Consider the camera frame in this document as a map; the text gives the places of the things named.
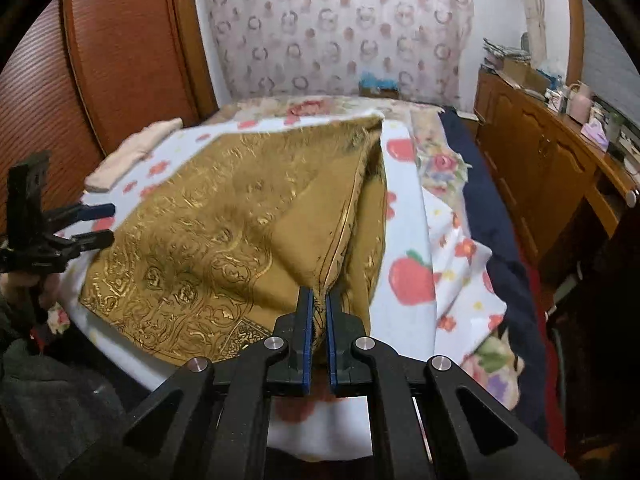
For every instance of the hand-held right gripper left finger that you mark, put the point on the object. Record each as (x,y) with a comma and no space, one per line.
(306,340)

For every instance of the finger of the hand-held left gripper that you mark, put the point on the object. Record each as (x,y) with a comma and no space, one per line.
(85,211)
(85,242)

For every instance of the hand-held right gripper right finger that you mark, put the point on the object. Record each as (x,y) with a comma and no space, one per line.
(332,345)

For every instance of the golden brown patterned garment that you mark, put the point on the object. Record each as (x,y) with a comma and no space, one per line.
(200,240)

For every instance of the person's left hand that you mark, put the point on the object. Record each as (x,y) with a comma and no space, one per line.
(46,291)

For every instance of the light pink cloth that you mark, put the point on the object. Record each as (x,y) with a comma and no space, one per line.
(130,155)

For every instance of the white flower print blanket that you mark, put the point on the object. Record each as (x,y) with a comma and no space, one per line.
(415,240)

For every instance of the person's dark green clothing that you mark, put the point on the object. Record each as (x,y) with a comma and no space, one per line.
(50,390)

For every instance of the reddish wooden wardrobe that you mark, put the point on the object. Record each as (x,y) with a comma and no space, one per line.
(115,60)

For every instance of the navy blue blanket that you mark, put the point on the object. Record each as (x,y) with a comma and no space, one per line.
(500,240)

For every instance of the floral rose bedsheet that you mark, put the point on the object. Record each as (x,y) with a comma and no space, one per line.
(440,165)

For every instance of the red cloth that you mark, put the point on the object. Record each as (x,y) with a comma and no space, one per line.
(542,335)

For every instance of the small brown box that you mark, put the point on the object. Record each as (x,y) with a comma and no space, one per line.
(380,93)

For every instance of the blue fluffy item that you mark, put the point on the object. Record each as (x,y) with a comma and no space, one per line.
(377,81)

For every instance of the brown wooden cabinet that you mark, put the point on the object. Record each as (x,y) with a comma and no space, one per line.
(540,160)

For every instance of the cardboard box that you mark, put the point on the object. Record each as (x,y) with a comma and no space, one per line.
(525,74)

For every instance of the purple tissue pack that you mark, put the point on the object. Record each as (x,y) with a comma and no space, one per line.
(595,135)

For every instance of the stack of papers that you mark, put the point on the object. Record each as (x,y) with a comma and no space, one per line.
(500,51)

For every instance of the pink thermos jug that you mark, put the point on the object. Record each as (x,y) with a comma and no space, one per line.
(581,105)

